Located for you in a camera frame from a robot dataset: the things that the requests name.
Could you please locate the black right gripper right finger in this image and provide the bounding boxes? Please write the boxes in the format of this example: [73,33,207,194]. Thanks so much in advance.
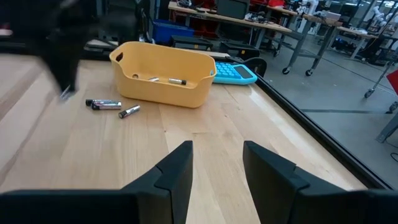
[242,140,352,224]

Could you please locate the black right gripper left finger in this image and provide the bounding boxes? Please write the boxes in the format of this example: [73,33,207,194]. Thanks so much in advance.
[119,140,194,224]

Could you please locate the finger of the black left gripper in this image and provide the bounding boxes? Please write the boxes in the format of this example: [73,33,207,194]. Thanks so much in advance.
[42,46,63,91]
[60,46,81,93]

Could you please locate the yellow plastic bin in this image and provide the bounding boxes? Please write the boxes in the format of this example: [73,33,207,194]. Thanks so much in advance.
[109,41,218,109]

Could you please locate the blue storage bin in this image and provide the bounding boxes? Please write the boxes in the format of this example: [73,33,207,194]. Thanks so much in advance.
[151,19,196,45]

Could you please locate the black equipment case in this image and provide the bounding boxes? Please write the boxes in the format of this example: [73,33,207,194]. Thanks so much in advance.
[220,41,261,60]
[170,34,215,51]

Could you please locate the blue desk calculator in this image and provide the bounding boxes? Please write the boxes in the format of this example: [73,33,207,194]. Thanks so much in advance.
[212,60,259,86]

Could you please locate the grey table leg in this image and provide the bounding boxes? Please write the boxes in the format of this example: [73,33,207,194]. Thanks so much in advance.
[375,111,398,144]

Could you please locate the grey leg with caster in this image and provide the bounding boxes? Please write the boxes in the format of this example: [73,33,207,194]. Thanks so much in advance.
[363,54,398,100]

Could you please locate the red storage bin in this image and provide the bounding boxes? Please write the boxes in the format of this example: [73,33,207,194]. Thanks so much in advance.
[192,20,218,38]

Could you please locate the red panel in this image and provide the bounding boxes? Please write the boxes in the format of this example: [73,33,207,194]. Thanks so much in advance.
[386,68,398,96]

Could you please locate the wooden workbench grey legs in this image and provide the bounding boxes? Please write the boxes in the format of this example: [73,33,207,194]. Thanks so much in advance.
[264,4,343,77]
[335,26,380,60]
[167,1,295,47]

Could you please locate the black monitor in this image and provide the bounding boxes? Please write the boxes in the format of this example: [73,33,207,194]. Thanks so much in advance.
[216,0,251,21]

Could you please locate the red storage bins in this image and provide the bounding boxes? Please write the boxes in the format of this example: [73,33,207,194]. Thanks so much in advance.
[250,0,286,8]

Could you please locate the black aluminium table frame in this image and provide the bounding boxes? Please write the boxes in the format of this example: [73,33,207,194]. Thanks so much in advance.
[214,51,393,191]

